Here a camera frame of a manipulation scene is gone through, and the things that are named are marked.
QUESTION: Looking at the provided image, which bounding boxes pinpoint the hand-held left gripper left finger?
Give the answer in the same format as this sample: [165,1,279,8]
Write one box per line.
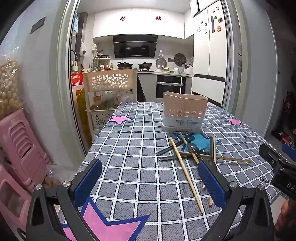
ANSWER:
[25,159,102,241]

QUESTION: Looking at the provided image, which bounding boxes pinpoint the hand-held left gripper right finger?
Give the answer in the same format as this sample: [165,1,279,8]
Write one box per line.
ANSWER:
[198,159,276,241]

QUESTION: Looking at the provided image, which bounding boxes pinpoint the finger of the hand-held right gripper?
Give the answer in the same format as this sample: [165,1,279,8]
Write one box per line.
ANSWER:
[282,142,296,160]
[259,144,287,167]

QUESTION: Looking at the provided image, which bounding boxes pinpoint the dark teal plastic spoon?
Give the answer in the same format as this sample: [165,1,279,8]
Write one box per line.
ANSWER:
[199,136,214,161]
[159,143,201,162]
[156,136,196,156]

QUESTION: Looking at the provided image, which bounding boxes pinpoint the beige plastic utensil holder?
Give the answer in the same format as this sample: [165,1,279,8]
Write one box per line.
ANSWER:
[161,91,208,134]

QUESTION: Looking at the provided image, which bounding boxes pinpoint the person's right hand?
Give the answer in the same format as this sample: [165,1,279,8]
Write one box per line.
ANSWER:
[275,199,296,232]

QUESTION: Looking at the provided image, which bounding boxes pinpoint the clear plastic bag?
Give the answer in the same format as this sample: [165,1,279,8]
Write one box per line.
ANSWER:
[46,163,77,188]

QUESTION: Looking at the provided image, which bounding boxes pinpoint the red decoration clutter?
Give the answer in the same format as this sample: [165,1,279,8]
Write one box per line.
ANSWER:
[272,90,296,145]

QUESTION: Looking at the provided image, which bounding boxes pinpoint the grey checked star tablecloth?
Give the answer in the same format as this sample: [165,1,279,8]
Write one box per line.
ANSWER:
[58,102,289,241]

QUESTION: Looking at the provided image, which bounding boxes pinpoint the yellow oil container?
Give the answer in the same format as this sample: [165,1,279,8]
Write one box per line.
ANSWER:
[76,88,93,149]

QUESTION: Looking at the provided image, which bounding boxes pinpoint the pink plastic stool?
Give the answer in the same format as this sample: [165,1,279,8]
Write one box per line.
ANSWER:
[0,166,33,234]
[0,109,53,194]

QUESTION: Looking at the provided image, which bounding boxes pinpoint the plastic bags in trolley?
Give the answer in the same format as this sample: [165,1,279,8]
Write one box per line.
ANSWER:
[102,90,135,109]

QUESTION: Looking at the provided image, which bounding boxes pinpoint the red plastic basket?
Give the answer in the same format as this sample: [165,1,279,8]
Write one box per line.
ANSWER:
[70,73,84,86]

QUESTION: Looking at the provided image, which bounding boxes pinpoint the black built-in oven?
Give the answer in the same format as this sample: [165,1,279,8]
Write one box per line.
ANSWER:
[156,75,186,99]

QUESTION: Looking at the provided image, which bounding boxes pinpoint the beige flower-cut storage trolley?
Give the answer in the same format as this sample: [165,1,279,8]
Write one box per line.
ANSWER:
[84,69,138,139]

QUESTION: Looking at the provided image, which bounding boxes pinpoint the white refrigerator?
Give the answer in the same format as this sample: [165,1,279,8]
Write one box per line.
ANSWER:
[192,0,229,107]

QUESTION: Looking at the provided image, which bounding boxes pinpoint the white spice rack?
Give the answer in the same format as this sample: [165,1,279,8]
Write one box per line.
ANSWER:
[92,56,109,70]

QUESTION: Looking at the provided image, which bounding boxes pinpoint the clear bag of soybeans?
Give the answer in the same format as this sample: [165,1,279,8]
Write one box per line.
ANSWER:
[0,45,25,117]

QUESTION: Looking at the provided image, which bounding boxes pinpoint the dark round hanging pan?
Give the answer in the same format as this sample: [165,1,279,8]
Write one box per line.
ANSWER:
[174,53,187,66]

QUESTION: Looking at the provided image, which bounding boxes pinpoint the group of fridge magnets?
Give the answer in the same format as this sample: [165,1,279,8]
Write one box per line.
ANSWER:
[196,6,223,33]

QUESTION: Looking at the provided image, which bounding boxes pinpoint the black range hood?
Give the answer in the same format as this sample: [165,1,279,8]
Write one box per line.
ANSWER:
[113,35,159,58]

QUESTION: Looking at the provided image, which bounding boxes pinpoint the dark wall switch panel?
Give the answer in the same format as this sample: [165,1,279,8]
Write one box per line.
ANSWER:
[31,20,44,34]

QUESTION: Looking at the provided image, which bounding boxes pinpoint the white wall cabinets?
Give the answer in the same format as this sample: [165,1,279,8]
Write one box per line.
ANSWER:
[92,9,194,39]

